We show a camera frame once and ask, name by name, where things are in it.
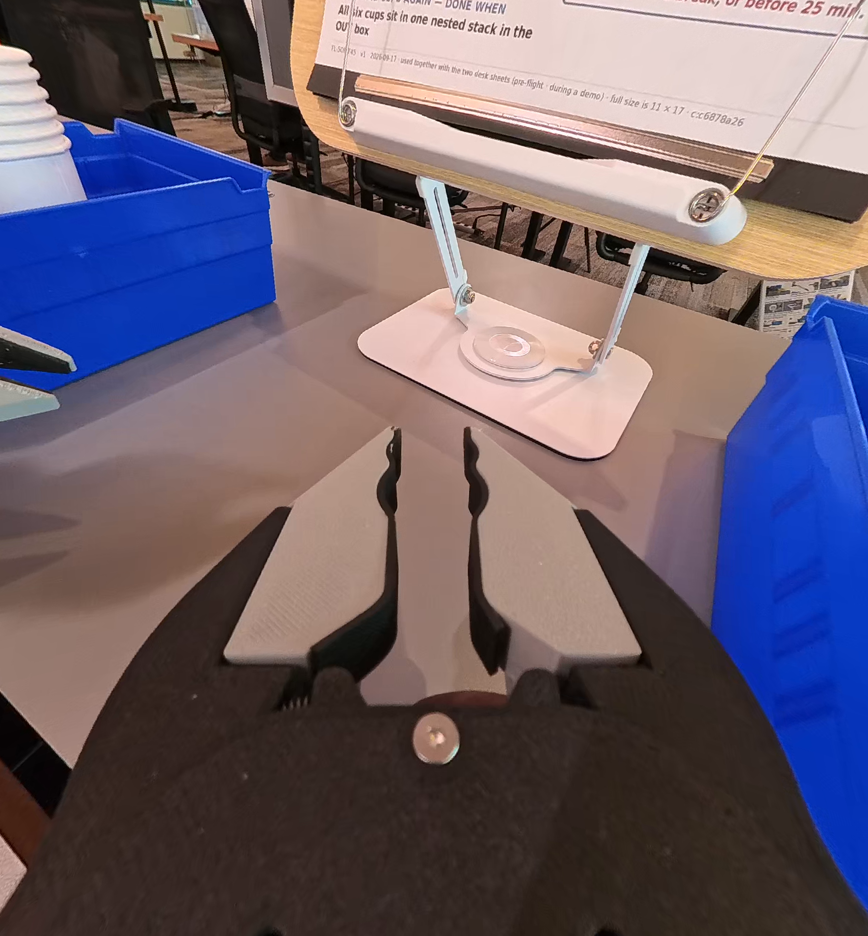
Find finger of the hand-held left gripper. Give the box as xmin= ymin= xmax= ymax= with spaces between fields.
xmin=0 ymin=314 xmax=78 ymax=375
xmin=0 ymin=368 xmax=62 ymax=429

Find blue plastic bin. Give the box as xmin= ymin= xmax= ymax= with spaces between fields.
xmin=0 ymin=118 xmax=277 ymax=392
xmin=712 ymin=294 xmax=868 ymax=936

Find nested stack of cups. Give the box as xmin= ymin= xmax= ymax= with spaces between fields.
xmin=0 ymin=41 xmax=87 ymax=220

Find wooden document stand white base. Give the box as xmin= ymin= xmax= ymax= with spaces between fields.
xmin=290 ymin=0 xmax=868 ymax=462

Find black mesh office chair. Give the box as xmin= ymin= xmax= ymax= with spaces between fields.
xmin=354 ymin=157 xmax=472 ymax=220

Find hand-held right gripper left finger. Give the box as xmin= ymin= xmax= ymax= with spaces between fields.
xmin=223 ymin=428 xmax=403 ymax=684

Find white floor sign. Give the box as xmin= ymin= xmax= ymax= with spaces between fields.
xmin=759 ymin=271 xmax=855 ymax=339

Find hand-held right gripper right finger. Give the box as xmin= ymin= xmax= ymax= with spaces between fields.
xmin=463 ymin=428 xmax=643 ymax=677

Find grey divider panel silver frame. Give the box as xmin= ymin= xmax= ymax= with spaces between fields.
xmin=251 ymin=0 xmax=296 ymax=107

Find printed instruction sheet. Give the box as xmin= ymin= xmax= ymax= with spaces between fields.
xmin=310 ymin=0 xmax=868 ymax=176

